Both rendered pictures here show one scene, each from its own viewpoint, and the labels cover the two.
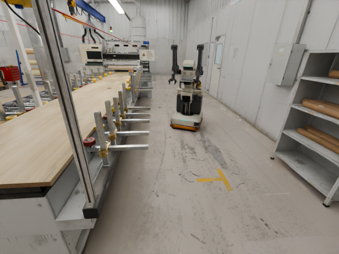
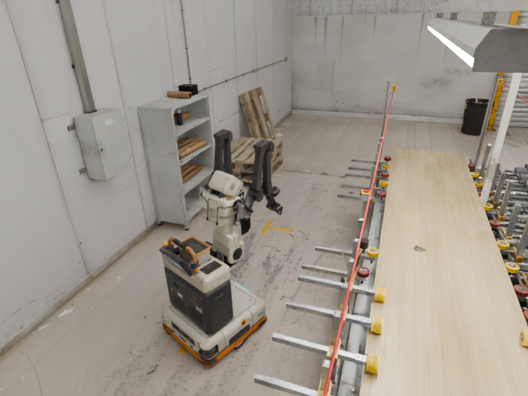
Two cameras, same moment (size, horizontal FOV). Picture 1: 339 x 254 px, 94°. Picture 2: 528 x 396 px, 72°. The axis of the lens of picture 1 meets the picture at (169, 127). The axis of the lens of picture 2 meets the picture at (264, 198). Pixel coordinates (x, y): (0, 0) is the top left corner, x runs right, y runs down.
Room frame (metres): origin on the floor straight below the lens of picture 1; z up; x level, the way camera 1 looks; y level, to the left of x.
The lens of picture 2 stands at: (5.23, 1.04, 2.41)
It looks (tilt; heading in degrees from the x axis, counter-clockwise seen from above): 26 degrees down; 206
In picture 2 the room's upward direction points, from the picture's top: 2 degrees counter-clockwise
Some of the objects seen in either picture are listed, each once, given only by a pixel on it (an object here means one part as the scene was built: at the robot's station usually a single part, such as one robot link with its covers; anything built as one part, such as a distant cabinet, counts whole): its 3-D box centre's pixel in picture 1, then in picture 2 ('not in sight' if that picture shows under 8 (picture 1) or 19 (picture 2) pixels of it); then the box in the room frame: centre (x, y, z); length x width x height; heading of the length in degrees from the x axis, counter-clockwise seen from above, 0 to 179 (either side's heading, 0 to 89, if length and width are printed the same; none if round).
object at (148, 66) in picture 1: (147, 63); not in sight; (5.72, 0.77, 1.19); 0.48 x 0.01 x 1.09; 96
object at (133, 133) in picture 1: (124, 133); (368, 170); (1.25, 0.40, 0.82); 0.43 x 0.03 x 0.04; 96
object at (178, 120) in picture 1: (187, 118); (214, 314); (3.35, -0.40, 0.16); 0.67 x 0.64 x 0.25; 163
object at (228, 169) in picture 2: (199, 59); (227, 156); (2.85, -0.47, 1.40); 0.11 x 0.06 x 0.43; 73
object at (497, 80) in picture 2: not in sight; (486, 126); (0.53, 1.53, 1.25); 0.15 x 0.08 x 1.10; 6
